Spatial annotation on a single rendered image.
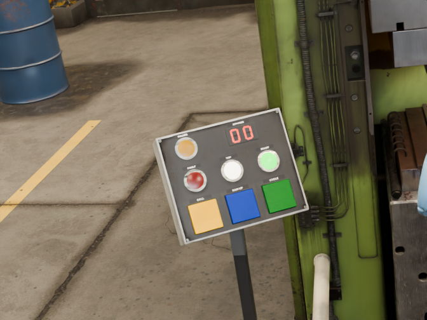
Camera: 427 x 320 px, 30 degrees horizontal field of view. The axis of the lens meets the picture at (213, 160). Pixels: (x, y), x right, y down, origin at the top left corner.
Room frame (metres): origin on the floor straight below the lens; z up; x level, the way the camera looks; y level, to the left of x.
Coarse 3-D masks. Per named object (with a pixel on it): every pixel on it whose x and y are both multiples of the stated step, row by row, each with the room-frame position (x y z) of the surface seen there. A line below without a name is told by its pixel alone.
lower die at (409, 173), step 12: (408, 108) 2.32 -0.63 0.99; (420, 108) 2.30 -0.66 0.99; (396, 120) 2.26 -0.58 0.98; (408, 120) 2.22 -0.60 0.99; (420, 120) 2.21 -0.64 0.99; (396, 132) 2.17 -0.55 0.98; (408, 132) 2.16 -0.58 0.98; (420, 132) 2.12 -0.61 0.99; (396, 144) 2.09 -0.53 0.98; (408, 144) 2.07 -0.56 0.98; (420, 144) 2.04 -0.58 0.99; (396, 156) 2.10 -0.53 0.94; (408, 156) 2.00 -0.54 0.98; (420, 156) 1.96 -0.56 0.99; (408, 168) 1.92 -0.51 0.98; (420, 168) 1.91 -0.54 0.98; (408, 180) 1.92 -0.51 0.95
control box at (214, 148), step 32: (224, 128) 1.91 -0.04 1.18; (256, 128) 1.92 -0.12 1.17; (160, 160) 1.86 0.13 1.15; (192, 160) 1.86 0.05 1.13; (224, 160) 1.87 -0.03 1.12; (256, 160) 1.88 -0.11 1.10; (288, 160) 1.89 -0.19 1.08; (192, 192) 1.82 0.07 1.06; (224, 192) 1.82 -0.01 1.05; (256, 192) 1.83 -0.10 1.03; (224, 224) 1.78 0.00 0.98; (256, 224) 1.79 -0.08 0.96
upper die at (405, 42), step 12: (396, 24) 1.98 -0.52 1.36; (396, 36) 1.92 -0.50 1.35; (408, 36) 1.91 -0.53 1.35; (420, 36) 1.91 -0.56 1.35; (396, 48) 1.92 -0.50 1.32; (408, 48) 1.91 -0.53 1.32; (420, 48) 1.91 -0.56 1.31; (396, 60) 1.92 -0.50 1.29; (408, 60) 1.91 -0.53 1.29; (420, 60) 1.91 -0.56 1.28
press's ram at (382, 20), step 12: (372, 0) 1.93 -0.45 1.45; (384, 0) 1.92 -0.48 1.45; (396, 0) 1.92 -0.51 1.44; (408, 0) 1.91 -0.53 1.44; (420, 0) 1.91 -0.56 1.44; (372, 12) 1.93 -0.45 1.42; (384, 12) 1.92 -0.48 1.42; (396, 12) 1.92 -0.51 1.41; (408, 12) 1.91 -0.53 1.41; (420, 12) 1.91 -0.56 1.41; (372, 24) 1.93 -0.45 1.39; (384, 24) 1.92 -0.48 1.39; (408, 24) 1.91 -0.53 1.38; (420, 24) 1.91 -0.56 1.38
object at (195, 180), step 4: (192, 172) 1.84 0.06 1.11; (196, 172) 1.84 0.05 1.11; (188, 176) 1.83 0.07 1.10; (192, 176) 1.83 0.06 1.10; (196, 176) 1.84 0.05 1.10; (200, 176) 1.84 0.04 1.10; (188, 180) 1.83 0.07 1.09; (192, 180) 1.83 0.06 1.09; (196, 180) 1.83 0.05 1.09; (200, 180) 1.83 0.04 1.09; (188, 184) 1.82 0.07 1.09; (192, 184) 1.82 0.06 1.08; (196, 184) 1.82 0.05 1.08; (200, 184) 1.83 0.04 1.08; (192, 188) 1.82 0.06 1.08; (196, 188) 1.82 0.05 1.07
